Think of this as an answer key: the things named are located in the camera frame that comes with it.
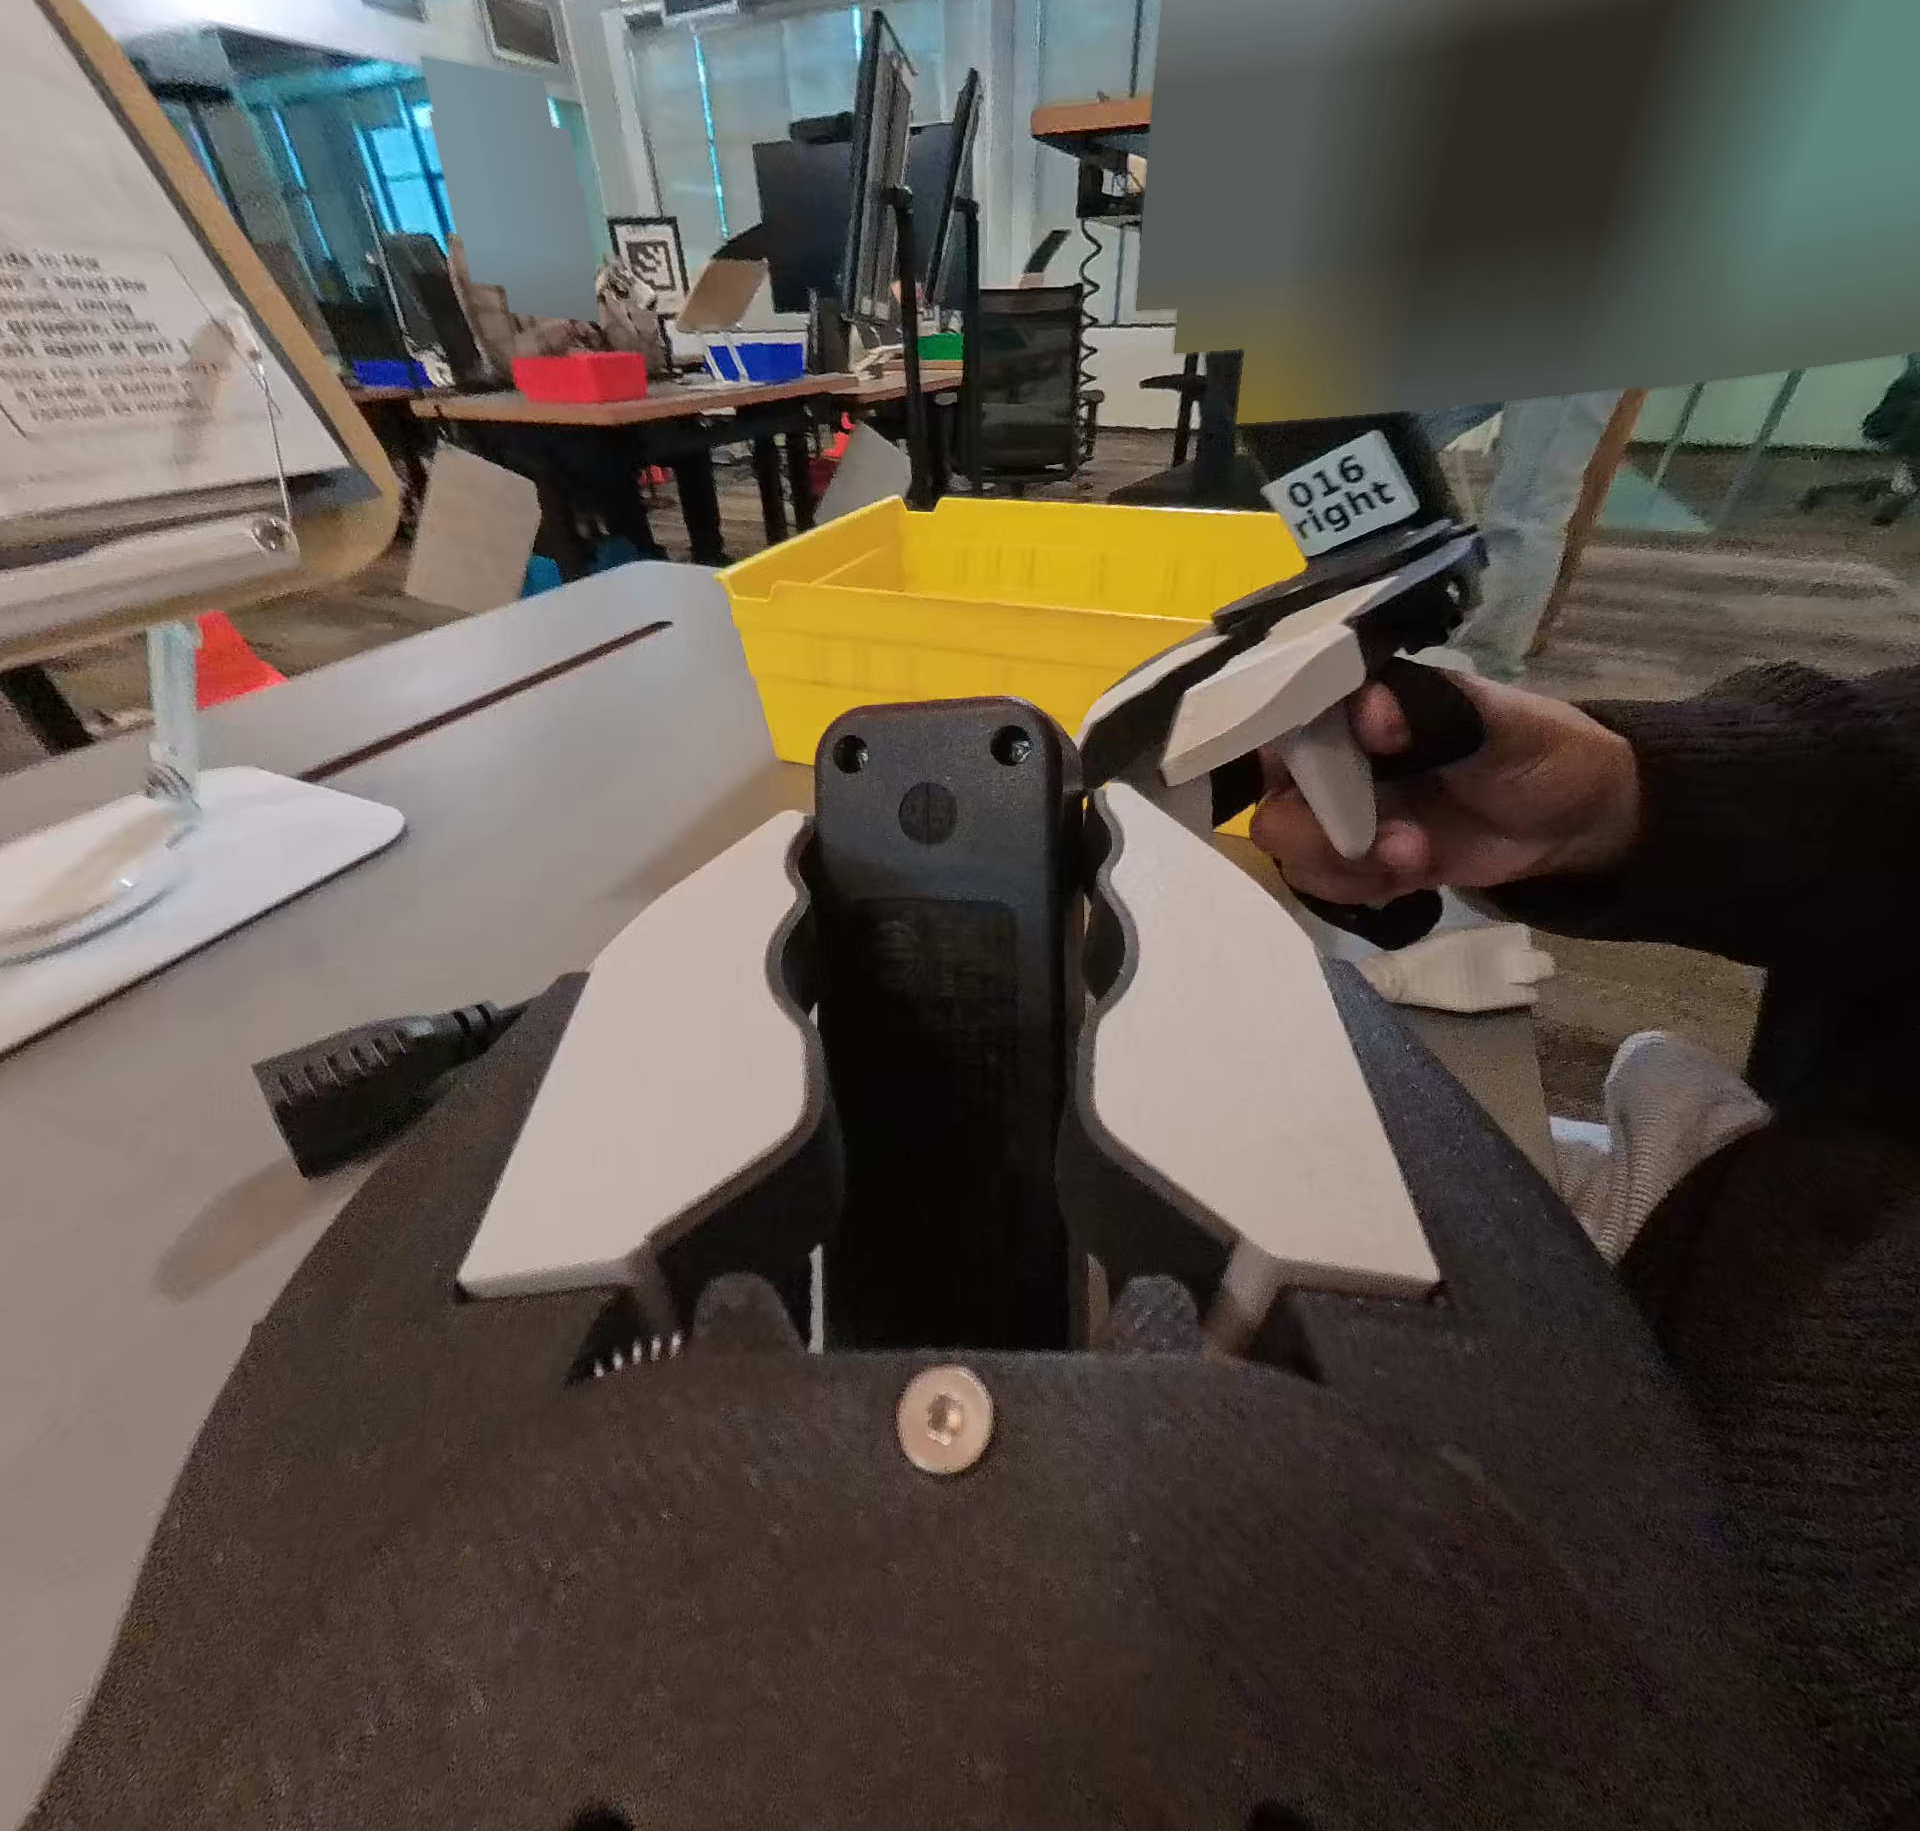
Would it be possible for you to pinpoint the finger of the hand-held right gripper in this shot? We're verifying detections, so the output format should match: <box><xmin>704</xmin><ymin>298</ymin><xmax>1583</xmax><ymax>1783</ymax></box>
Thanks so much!
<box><xmin>1074</xmin><ymin>627</ymin><xmax>1253</xmax><ymax>798</ymax></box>
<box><xmin>1156</xmin><ymin>613</ymin><xmax>1368</xmax><ymax>794</ymax></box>

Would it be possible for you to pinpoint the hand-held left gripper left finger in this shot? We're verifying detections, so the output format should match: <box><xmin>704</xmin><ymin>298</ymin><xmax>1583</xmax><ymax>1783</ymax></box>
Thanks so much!
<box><xmin>453</xmin><ymin>809</ymin><xmax>843</xmax><ymax>1340</ymax></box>

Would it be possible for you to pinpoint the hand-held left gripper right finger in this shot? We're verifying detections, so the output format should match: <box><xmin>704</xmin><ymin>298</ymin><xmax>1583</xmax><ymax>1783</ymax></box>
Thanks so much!
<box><xmin>1067</xmin><ymin>781</ymin><xmax>1444</xmax><ymax>1354</ymax></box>

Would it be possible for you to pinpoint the black power strip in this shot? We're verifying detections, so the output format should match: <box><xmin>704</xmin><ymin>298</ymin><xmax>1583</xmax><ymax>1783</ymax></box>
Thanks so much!
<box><xmin>810</xmin><ymin>694</ymin><xmax>1085</xmax><ymax>1353</ymax></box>

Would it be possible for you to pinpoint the black power cord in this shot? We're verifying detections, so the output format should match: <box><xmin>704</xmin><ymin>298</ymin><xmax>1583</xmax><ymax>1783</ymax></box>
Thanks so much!
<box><xmin>254</xmin><ymin>1004</ymin><xmax>528</xmax><ymax>1178</ymax></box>

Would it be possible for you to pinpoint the person's right forearm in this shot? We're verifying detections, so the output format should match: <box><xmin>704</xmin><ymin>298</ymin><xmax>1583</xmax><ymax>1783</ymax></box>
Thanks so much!
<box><xmin>1476</xmin><ymin>660</ymin><xmax>1920</xmax><ymax>963</ymax></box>

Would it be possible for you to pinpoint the grey desk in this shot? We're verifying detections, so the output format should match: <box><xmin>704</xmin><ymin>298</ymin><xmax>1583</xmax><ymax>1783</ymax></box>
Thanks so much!
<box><xmin>0</xmin><ymin>559</ymin><xmax>1563</xmax><ymax>1831</ymax></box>

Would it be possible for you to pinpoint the standing desk with blue legs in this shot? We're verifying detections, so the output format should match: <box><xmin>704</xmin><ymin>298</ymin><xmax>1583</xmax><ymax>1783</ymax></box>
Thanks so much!
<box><xmin>1033</xmin><ymin>95</ymin><xmax>1248</xmax><ymax>475</ymax></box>

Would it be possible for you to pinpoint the person's right hand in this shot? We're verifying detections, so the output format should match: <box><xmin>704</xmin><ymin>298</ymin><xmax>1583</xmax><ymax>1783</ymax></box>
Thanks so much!
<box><xmin>1248</xmin><ymin>660</ymin><xmax>1643</xmax><ymax>909</ymax></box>

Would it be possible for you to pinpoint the white crumpled cloth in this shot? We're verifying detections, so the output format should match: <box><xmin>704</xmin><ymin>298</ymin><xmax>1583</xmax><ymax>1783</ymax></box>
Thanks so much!
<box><xmin>1356</xmin><ymin>919</ymin><xmax>1559</xmax><ymax>1019</ymax></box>

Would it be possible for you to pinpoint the yellow plastic bin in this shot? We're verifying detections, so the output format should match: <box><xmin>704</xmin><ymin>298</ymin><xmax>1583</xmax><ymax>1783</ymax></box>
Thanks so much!
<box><xmin>719</xmin><ymin>492</ymin><xmax>1311</xmax><ymax>834</ymax></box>

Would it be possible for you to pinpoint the black mesh office chair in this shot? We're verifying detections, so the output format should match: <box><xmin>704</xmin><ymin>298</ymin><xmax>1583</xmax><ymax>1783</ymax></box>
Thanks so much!
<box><xmin>960</xmin><ymin>284</ymin><xmax>1104</xmax><ymax>491</ymax></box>

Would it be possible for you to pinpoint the leaning white board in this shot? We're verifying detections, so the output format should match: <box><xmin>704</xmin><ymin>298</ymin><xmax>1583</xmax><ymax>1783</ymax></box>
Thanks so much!
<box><xmin>817</xmin><ymin>419</ymin><xmax>917</xmax><ymax>528</ymax></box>
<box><xmin>406</xmin><ymin>443</ymin><xmax>542</xmax><ymax>615</ymax></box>

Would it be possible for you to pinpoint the grey knit fabric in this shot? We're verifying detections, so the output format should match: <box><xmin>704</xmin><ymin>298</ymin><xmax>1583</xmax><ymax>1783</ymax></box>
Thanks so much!
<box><xmin>1552</xmin><ymin>1027</ymin><xmax>1774</xmax><ymax>1265</ymax></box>

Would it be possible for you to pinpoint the black computer monitor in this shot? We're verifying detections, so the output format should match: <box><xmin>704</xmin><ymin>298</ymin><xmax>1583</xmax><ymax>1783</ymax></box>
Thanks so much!
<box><xmin>928</xmin><ymin>68</ymin><xmax>988</xmax><ymax>318</ymax></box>
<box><xmin>839</xmin><ymin>9</ymin><xmax>919</xmax><ymax>346</ymax></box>

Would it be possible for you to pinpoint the orange cone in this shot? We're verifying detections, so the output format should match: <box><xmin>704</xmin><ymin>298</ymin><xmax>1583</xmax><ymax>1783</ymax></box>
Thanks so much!
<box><xmin>196</xmin><ymin>609</ymin><xmax>288</xmax><ymax>707</ymax></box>

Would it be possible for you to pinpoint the wooden background table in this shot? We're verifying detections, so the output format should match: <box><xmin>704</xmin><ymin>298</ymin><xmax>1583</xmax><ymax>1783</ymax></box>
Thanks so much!
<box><xmin>412</xmin><ymin>369</ymin><xmax>962</xmax><ymax>573</ymax></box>

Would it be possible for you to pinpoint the cardboard flap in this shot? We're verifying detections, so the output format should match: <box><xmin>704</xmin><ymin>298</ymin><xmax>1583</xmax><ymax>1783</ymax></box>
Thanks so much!
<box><xmin>676</xmin><ymin>260</ymin><xmax>769</xmax><ymax>337</ymax></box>

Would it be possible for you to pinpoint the red box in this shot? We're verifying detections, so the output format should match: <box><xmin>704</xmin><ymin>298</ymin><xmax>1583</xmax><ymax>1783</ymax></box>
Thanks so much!
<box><xmin>510</xmin><ymin>350</ymin><xmax>649</xmax><ymax>405</ymax></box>

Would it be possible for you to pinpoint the small framed marker sign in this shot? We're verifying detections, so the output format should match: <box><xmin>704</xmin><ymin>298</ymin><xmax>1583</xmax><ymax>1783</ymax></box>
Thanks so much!
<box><xmin>606</xmin><ymin>215</ymin><xmax>683</xmax><ymax>306</ymax></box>

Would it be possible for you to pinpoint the instruction sign stand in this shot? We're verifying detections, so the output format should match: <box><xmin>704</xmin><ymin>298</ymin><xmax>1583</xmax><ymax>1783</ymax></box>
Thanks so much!
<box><xmin>0</xmin><ymin>0</ymin><xmax>408</xmax><ymax>1053</ymax></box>

